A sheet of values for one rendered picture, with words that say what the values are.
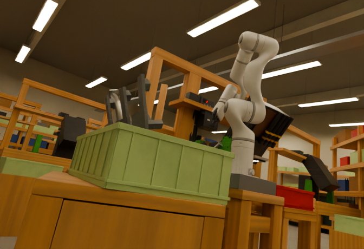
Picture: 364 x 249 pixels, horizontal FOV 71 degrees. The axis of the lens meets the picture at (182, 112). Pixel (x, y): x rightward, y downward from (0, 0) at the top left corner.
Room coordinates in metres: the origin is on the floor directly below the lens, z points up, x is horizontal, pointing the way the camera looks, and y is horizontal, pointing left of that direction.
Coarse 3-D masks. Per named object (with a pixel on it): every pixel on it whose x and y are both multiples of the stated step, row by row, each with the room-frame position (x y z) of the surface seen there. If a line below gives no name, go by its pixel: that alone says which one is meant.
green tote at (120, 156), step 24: (96, 144) 0.83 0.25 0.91; (120, 144) 0.67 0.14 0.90; (144, 144) 0.70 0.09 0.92; (168, 144) 0.74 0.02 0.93; (192, 144) 0.77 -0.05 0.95; (72, 168) 1.12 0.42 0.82; (96, 168) 0.76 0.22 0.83; (120, 168) 0.67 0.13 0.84; (144, 168) 0.71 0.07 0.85; (168, 168) 0.74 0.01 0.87; (192, 168) 0.78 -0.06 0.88; (216, 168) 0.83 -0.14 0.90; (144, 192) 0.71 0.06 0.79; (168, 192) 0.75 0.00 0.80; (192, 192) 0.78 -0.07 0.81; (216, 192) 0.83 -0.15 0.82
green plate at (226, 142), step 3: (225, 138) 2.09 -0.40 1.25; (228, 138) 2.06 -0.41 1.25; (231, 138) 2.03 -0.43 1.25; (222, 141) 2.11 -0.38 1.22; (225, 141) 2.07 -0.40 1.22; (228, 141) 2.04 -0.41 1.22; (231, 141) 2.02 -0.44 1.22; (222, 144) 2.09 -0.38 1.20; (225, 144) 2.06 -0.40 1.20; (228, 144) 2.03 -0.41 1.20; (219, 147) 2.11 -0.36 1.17; (222, 147) 2.08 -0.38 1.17; (225, 147) 2.04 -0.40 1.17; (228, 147) 2.02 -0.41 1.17; (228, 150) 2.01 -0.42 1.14
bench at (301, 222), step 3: (300, 222) 2.28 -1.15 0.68; (303, 222) 2.25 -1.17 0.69; (300, 225) 2.28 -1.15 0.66; (303, 225) 2.25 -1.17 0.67; (300, 228) 2.28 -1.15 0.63; (300, 231) 2.28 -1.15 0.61; (300, 234) 2.28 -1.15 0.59; (300, 237) 2.27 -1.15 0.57; (300, 240) 2.27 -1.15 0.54; (297, 243) 2.29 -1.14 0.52; (300, 243) 2.27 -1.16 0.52; (297, 246) 2.29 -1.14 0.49; (300, 246) 2.27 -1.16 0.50
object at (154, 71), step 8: (152, 64) 2.01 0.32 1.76; (160, 64) 2.04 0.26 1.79; (152, 72) 2.01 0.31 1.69; (160, 72) 2.05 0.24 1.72; (152, 80) 2.02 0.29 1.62; (184, 80) 2.27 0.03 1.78; (192, 80) 2.23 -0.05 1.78; (200, 80) 2.27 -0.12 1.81; (152, 88) 2.03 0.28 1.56; (184, 88) 2.25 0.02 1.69; (192, 88) 2.23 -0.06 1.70; (152, 96) 2.03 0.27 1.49; (184, 96) 2.22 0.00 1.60; (152, 104) 2.04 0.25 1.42; (184, 112) 2.21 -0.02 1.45; (192, 112) 2.26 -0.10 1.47; (184, 120) 2.22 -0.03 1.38; (192, 120) 2.26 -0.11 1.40; (176, 128) 2.26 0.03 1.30; (184, 128) 2.23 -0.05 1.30; (192, 128) 2.27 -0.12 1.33; (176, 136) 2.24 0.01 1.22; (184, 136) 2.23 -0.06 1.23; (256, 168) 2.74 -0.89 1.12; (256, 176) 2.74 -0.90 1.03
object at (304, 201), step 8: (280, 192) 1.59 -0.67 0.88; (288, 192) 1.61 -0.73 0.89; (296, 192) 1.63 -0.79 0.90; (304, 192) 1.65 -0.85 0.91; (312, 192) 1.67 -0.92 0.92; (288, 200) 1.61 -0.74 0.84; (296, 200) 1.63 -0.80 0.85; (304, 200) 1.66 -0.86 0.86; (312, 200) 1.68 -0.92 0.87; (296, 208) 1.64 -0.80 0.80; (304, 208) 1.66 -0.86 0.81; (312, 208) 1.67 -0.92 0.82
